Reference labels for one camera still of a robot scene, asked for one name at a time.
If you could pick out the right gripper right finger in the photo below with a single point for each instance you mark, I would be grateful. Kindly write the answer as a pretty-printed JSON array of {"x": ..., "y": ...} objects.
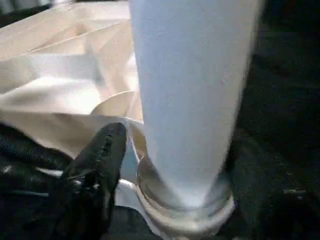
[{"x": 270, "y": 207}]

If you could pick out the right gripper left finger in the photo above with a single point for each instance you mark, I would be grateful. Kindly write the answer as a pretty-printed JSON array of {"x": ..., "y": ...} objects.
[{"x": 90, "y": 190}]

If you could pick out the white plastic table top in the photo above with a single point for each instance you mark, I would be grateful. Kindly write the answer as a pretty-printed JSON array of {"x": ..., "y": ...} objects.
[{"x": 62, "y": 75}]

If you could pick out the white plastic table leg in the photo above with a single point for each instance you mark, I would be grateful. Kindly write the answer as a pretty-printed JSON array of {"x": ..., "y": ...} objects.
[{"x": 187, "y": 100}]

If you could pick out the black mat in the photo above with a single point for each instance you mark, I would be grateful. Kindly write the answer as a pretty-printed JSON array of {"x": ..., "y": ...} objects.
[{"x": 287, "y": 100}]

